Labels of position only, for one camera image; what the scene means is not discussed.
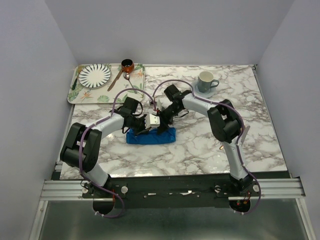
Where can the wooden handled knife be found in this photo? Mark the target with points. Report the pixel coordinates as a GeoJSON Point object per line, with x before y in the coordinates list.
{"type": "Point", "coordinates": [115, 80]}

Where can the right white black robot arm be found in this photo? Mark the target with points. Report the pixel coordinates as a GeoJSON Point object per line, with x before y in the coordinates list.
{"type": "Point", "coordinates": [226, 126]}

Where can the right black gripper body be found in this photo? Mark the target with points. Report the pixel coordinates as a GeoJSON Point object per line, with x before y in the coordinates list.
{"type": "Point", "coordinates": [168, 113]}

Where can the aluminium frame rail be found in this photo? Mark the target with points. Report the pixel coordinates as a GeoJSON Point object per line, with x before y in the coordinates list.
{"type": "Point", "coordinates": [172, 186]}

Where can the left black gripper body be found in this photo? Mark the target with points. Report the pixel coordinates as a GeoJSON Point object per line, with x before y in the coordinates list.
{"type": "Point", "coordinates": [138, 125]}

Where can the brown ceramic pot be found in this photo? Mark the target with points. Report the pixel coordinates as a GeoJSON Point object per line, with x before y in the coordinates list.
{"type": "Point", "coordinates": [127, 66]}

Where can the striped white blue plate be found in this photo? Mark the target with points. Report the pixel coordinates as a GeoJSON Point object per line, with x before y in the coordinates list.
{"type": "Point", "coordinates": [94, 76]}

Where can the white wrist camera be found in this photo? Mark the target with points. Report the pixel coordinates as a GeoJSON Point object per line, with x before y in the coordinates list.
{"type": "Point", "coordinates": [156, 105]}
{"type": "Point", "coordinates": [152, 121]}

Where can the dark green handled utensil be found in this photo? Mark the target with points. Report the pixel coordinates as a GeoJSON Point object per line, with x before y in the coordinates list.
{"type": "Point", "coordinates": [74, 83]}

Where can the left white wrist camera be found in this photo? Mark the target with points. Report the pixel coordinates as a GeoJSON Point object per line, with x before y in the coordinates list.
{"type": "Point", "coordinates": [152, 121]}

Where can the grey blue saucer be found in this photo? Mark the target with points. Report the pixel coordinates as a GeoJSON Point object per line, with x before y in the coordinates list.
{"type": "Point", "coordinates": [206, 95]}

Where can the blue satin napkin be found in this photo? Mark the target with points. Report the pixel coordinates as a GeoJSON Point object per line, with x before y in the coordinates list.
{"type": "Point", "coordinates": [152, 138]}

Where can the silver spoon on tray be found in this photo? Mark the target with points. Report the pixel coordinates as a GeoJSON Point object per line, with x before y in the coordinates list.
{"type": "Point", "coordinates": [127, 77]}

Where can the silver utensil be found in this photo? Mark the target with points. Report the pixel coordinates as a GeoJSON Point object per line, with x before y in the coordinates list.
{"type": "Point", "coordinates": [241, 138]}

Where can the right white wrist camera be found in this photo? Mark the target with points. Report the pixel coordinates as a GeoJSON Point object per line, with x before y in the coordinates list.
{"type": "Point", "coordinates": [156, 105]}

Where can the floral serving tray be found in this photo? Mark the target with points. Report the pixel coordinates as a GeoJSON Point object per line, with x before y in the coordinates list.
{"type": "Point", "coordinates": [118, 94]}

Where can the grey blue mug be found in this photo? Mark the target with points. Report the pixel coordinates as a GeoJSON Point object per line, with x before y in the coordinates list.
{"type": "Point", "coordinates": [206, 82]}

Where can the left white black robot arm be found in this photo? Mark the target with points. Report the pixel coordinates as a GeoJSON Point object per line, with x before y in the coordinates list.
{"type": "Point", "coordinates": [82, 144]}

